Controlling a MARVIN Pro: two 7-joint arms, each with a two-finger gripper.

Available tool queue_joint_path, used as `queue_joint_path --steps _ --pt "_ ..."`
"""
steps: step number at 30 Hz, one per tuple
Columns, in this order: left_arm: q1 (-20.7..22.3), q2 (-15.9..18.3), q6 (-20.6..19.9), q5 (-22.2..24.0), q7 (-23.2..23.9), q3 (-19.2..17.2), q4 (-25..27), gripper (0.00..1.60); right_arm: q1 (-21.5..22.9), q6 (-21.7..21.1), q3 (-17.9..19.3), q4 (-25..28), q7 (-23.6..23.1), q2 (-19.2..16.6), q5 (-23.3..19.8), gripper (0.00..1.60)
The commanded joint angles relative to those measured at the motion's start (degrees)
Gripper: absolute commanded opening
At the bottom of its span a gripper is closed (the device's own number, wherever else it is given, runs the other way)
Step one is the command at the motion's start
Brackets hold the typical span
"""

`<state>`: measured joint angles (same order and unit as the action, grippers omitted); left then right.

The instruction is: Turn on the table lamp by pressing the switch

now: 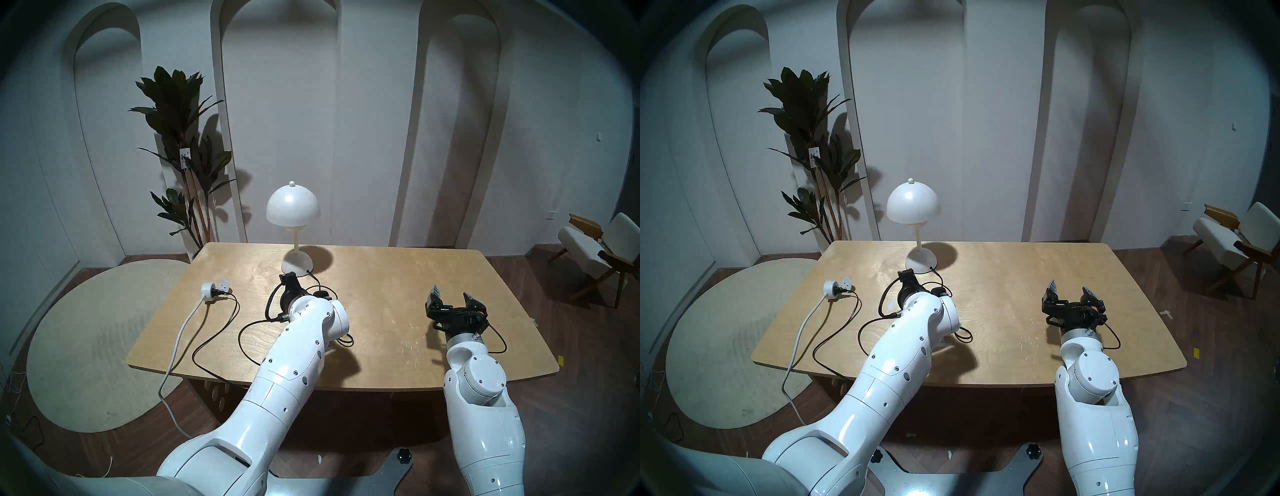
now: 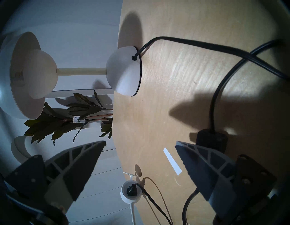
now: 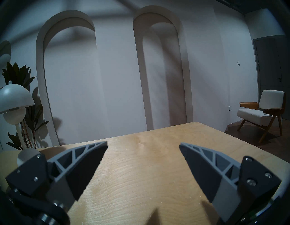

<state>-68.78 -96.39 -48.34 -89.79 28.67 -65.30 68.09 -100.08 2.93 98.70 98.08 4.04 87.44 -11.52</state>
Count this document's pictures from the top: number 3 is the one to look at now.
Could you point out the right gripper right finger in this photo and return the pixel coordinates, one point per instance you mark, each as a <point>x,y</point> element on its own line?
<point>210,172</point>

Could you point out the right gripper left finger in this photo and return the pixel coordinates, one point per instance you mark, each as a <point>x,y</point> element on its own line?
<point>74,167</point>

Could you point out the white mushroom table lamp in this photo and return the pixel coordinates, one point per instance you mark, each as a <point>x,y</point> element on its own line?
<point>13,97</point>

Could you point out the tall green potted plant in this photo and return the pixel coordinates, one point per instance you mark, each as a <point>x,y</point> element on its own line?
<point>34,118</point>

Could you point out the white cushioned wooden armchair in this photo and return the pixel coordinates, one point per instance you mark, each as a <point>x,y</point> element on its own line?
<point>269,102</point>

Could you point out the grey door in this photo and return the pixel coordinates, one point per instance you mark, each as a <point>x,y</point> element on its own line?
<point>269,65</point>

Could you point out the white wall outlet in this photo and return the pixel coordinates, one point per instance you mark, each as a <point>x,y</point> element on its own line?
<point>229,108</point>

